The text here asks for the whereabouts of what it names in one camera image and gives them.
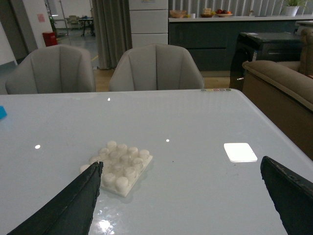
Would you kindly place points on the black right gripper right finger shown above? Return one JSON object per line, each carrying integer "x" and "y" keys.
{"x": 291, "y": 194}

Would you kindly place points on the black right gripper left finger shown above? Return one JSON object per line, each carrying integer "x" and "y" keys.
{"x": 70, "y": 212}

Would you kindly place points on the blue toy block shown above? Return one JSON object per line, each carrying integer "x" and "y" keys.
{"x": 3, "y": 112}

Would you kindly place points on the brown sofa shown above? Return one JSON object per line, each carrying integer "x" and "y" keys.
{"x": 283, "y": 91}

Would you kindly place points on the left grey armchair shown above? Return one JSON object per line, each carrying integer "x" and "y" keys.
{"x": 54, "y": 69}

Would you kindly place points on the grey armchair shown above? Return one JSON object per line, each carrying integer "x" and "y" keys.
{"x": 156, "y": 67}
{"x": 54, "y": 69}

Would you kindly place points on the black appliance box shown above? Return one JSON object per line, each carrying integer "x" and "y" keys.
{"x": 281, "y": 46}

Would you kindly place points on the right grey armchair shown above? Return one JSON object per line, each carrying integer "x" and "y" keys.
{"x": 156, "y": 67}

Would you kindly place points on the red bin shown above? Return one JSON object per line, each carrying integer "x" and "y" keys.
{"x": 49, "y": 39}

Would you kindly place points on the dark grey kitchen counter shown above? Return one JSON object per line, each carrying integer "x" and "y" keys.
{"x": 212, "y": 41}

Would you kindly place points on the white potted plant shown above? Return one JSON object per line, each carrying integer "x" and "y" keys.
{"x": 290, "y": 7}

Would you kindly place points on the background work table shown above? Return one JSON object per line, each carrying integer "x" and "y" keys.
{"x": 87, "y": 22}

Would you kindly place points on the fruit plate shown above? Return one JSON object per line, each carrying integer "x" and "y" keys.
{"x": 223, "y": 13}

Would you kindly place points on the grey curtain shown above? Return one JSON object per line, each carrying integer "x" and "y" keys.
{"x": 112, "y": 30}

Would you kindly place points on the snack basket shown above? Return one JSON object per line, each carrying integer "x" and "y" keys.
{"x": 207, "y": 13}

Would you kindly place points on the white drawer cabinet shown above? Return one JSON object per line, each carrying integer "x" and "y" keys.
{"x": 149, "y": 22}

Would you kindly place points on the wooden bowl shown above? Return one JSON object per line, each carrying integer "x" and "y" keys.
{"x": 178, "y": 13}

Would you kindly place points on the white studded base plate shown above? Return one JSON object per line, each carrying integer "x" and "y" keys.
{"x": 122, "y": 166}

